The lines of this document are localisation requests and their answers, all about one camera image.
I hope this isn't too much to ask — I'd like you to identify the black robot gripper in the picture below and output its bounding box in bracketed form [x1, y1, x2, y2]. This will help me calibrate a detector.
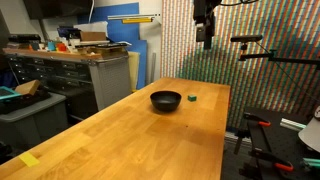
[192, 0, 223, 51]

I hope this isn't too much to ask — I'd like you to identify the black bowl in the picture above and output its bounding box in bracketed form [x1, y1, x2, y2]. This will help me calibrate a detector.
[149, 90, 183, 113]

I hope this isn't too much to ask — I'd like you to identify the wooden block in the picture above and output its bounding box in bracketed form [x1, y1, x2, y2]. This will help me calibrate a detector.
[14, 79, 42, 97]

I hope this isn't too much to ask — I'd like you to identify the yellow spirit level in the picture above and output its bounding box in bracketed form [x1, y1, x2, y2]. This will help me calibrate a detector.
[121, 17, 154, 25]

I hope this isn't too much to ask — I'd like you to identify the blue board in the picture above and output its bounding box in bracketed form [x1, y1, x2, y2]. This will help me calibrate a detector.
[77, 2, 148, 90]

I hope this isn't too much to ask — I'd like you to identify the beige foam board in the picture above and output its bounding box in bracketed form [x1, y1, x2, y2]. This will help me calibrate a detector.
[127, 51, 141, 92]

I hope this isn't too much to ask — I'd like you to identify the perforated grey metal cabinet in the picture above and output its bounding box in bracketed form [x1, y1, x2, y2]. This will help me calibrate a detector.
[87, 54, 133, 112]

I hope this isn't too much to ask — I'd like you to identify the brown cardboard box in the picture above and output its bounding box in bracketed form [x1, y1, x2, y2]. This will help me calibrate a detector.
[79, 31, 108, 43]

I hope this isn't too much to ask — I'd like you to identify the aluminium extrusion bar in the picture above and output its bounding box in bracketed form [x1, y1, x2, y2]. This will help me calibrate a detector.
[279, 117, 307, 132]

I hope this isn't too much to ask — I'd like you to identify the black perforated breadboard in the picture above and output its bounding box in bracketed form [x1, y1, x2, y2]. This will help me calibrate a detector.
[240, 106, 320, 180]

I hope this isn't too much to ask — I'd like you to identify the small orange box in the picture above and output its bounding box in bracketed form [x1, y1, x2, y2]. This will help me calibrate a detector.
[55, 42, 68, 52]

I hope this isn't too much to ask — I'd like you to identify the small teal box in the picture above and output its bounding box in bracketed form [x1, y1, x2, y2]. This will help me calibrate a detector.
[46, 40, 57, 52]

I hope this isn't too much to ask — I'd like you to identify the wooden workbench top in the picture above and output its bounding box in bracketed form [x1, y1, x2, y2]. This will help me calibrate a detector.
[2, 47, 130, 63]

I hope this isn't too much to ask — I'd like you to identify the dark drawer cabinet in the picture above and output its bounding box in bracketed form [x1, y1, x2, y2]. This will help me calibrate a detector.
[5, 54, 95, 96]

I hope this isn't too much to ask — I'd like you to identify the teal metal bar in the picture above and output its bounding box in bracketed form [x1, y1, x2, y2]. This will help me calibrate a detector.
[302, 157, 320, 168]

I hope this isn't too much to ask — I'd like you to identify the black flat device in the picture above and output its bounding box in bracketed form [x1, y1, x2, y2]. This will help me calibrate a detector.
[7, 33, 42, 44]

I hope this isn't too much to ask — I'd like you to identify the grey plastic bin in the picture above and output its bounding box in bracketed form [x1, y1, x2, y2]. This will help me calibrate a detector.
[0, 92, 70, 149]

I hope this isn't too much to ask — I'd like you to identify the teal tray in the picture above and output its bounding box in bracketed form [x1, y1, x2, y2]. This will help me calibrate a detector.
[0, 86, 22, 102]

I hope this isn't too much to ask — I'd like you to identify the yellow sticky note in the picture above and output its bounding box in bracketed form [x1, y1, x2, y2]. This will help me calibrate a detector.
[18, 152, 41, 168]

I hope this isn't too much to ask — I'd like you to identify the black bar camera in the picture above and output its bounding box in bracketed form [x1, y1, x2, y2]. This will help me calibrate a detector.
[230, 34, 264, 44]

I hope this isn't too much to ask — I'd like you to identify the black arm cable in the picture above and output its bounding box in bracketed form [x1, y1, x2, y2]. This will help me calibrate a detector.
[219, 0, 260, 7]

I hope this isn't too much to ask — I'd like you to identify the silver metal rail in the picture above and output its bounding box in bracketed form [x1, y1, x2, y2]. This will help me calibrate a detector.
[107, 13, 161, 21]

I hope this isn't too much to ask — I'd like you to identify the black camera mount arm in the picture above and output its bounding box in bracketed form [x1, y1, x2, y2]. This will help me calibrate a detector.
[237, 42, 320, 71]

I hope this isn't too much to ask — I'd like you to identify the black clamp orange handle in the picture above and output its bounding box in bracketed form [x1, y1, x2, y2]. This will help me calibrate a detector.
[249, 147, 295, 173]
[242, 112, 272, 128]

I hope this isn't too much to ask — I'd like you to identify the black wall monitor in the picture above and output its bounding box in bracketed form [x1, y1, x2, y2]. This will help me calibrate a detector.
[22, 0, 95, 20]

